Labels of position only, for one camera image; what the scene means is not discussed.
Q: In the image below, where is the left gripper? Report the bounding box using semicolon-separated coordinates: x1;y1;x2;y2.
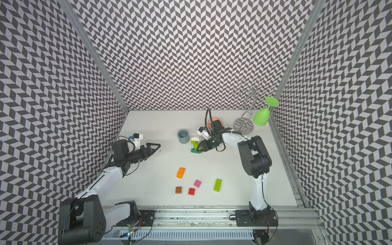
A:
125;142;161;164

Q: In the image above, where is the dark green long lego brick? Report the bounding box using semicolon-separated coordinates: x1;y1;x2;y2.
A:
191;148;201;154

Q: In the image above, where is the lime long lego brick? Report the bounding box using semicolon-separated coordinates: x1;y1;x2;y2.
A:
213;179;222;193

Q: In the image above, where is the pink square lego brick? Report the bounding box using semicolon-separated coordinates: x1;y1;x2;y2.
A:
194;180;202;188

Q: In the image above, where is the lime square lego brick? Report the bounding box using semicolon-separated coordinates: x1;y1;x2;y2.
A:
191;140;199;148

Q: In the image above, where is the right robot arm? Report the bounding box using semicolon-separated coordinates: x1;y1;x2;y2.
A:
196;120;272;216

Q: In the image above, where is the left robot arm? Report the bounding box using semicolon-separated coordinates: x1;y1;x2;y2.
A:
58;138;161;245

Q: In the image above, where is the orange long lego brick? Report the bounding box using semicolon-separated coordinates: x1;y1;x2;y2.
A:
177;167;186;179

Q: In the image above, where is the brown square lego brick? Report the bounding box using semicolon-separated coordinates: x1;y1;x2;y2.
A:
175;186;182;194

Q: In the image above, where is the red square lego brick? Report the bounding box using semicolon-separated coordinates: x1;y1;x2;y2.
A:
188;188;196;196

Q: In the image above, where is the orange patterned small bowl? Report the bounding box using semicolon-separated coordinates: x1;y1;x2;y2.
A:
207;117;224;130

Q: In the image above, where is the teal ceramic cup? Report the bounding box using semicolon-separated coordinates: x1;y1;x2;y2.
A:
177;129;189;144

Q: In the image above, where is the green plastic wine glass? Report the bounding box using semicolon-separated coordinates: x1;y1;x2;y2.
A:
254;97;279;126

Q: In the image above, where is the chrome glass holder stand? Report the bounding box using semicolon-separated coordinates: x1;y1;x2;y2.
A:
233;78;271;135

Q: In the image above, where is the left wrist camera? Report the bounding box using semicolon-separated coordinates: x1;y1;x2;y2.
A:
129;133;143;149

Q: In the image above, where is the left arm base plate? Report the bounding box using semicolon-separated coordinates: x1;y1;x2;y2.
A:
115;210;156;228

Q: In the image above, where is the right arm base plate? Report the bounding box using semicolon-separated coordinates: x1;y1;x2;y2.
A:
235;210;278;227

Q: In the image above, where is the aluminium front rail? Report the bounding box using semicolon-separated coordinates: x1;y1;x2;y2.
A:
138;206;324;229

